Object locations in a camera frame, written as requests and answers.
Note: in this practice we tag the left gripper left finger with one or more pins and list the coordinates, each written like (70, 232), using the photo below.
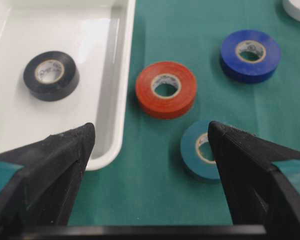
(39, 182)

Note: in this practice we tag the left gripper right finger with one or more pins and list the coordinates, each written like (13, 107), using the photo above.
(257, 192)

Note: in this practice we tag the black tape roll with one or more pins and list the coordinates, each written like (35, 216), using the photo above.
(51, 76)

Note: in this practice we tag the teal tape roll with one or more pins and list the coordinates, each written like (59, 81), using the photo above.
(197, 153)

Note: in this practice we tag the blue tape roll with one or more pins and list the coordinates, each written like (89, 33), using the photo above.
(249, 56)

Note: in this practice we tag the red tape roll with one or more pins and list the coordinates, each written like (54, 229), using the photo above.
(166, 90)

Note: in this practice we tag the white plastic tray case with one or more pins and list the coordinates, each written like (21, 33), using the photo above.
(97, 34)

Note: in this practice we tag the white tape roll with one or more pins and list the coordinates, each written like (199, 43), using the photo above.
(292, 8)

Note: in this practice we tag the green table cloth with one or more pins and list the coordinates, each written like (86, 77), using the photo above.
(147, 183)

